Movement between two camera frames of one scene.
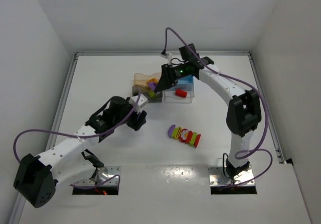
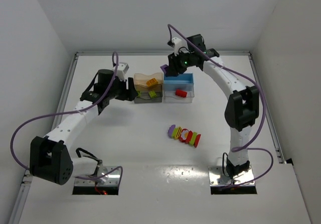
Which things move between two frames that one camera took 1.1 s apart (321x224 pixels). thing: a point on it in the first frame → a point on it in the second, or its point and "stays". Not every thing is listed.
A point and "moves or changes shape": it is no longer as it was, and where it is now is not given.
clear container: [170, 97] stays
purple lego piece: [152, 85] moves or changes shape
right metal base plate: [217, 177] stays
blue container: [185, 83] stays
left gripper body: [138, 120] → [129, 90]
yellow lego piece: [152, 80] stays
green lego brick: [152, 94] stays
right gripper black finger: [164, 82] → [172, 69]
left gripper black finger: [137, 120] → [131, 93]
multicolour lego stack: [184, 135] stays
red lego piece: [180, 93] stays
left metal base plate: [113, 171] stays
